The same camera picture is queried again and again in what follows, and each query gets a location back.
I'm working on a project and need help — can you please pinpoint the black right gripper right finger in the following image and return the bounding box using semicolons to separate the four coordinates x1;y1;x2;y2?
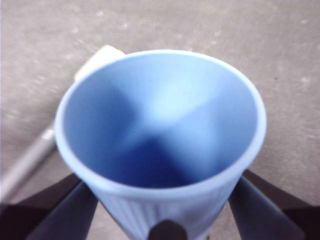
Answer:
228;169;320;240

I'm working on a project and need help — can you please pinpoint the blue ribbed plastic cup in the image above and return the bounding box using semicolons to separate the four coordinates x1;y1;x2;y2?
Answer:
54;49;267;240

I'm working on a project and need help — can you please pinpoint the grey-handled sponge cup brush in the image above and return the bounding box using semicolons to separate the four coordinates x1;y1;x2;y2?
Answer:
0;44;126;201

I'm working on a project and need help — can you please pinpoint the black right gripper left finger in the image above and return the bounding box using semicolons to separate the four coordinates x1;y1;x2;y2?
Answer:
0;173;100;240

